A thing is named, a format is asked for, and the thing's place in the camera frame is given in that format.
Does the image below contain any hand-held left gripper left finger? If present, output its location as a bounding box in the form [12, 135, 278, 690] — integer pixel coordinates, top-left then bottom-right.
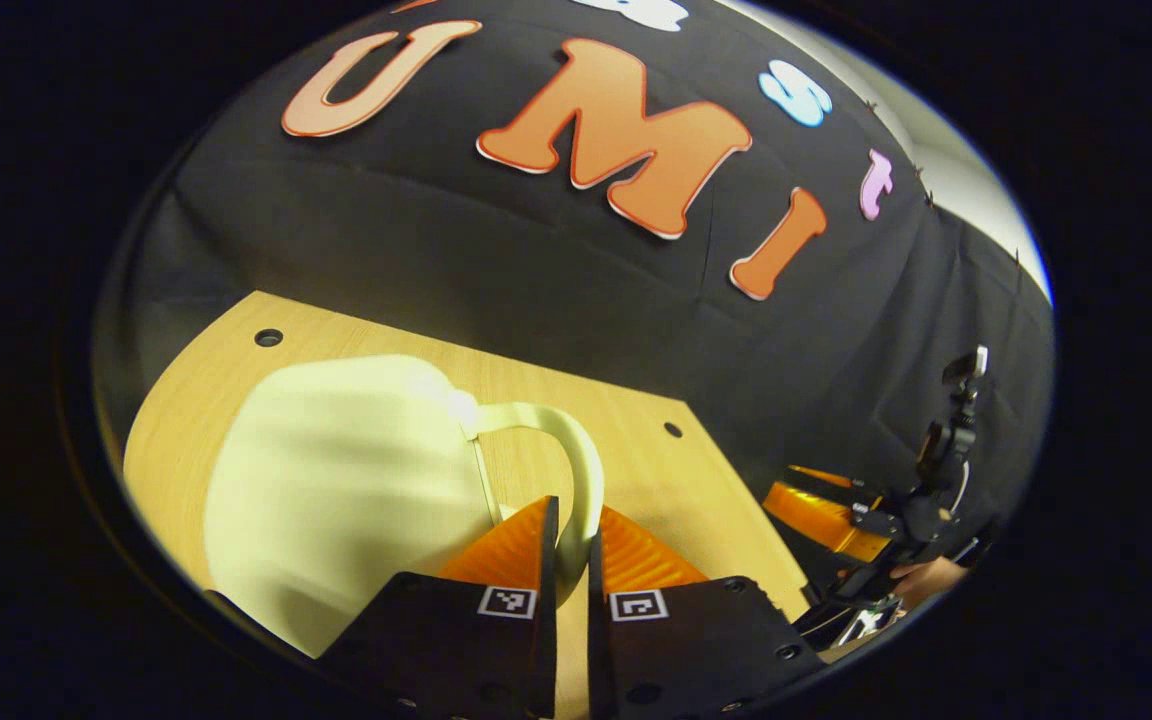
[319, 494, 561, 720]

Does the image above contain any pale yellow suitcase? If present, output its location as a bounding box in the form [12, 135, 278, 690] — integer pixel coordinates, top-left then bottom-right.
[203, 354, 606, 661]

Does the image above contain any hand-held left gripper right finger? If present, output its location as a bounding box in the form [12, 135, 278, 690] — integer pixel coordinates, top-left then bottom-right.
[587, 504, 829, 720]

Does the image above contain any black backdrop cloth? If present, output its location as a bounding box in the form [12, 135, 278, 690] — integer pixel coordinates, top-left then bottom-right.
[96, 0, 1055, 561]

